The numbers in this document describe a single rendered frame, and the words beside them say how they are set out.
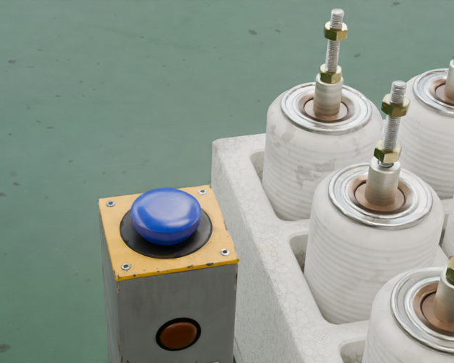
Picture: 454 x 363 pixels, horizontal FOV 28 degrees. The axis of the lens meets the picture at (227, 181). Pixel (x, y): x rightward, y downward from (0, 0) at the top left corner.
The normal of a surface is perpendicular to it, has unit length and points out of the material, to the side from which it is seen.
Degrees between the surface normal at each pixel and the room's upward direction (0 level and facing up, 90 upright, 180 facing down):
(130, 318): 90
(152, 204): 0
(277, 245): 0
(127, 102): 0
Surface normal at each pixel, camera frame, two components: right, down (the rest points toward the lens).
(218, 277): 0.25, 0.60
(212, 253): 0.04, -0.79
